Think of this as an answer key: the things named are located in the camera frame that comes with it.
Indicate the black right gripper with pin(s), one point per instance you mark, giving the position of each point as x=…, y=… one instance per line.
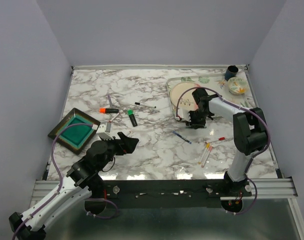
x=194, y=124

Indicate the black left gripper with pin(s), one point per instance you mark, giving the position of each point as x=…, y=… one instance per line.
x=125, y=145

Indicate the blue ballpoint pen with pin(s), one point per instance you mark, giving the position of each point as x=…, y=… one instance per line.
x=183, y=138

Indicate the pink cap white marker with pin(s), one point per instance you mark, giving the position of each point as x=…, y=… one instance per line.
x=206, y=156

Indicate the yellow cap white marker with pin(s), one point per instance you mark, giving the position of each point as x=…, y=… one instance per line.
x=203, y=154

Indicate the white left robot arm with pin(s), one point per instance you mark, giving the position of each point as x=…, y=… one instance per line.
x=82, y=181

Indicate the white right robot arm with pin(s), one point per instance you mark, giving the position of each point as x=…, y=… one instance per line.
x=250, y=133

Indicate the green cap black highlighter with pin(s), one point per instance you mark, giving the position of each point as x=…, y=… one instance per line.
x=132, y=118

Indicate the floral leaf pattern tray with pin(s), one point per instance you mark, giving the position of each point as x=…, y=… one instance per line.
x=214, y=82

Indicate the orange cap black highlighter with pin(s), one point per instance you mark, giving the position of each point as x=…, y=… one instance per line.
x=109, y=110

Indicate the black cap white marker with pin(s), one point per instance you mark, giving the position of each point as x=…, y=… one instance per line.
x=145, y=105

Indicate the small floral bowl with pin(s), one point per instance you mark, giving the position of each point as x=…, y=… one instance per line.
x=237, y=86

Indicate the dark blue cup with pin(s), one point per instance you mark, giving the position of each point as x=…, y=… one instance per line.
x=230, y=72

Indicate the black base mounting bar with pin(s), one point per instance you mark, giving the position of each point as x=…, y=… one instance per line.
x=182, y=193

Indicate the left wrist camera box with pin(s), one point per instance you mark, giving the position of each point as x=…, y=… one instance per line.
x=104, y=130

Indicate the aluminium frame rail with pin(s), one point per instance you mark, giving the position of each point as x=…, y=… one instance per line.
x=268, y=188

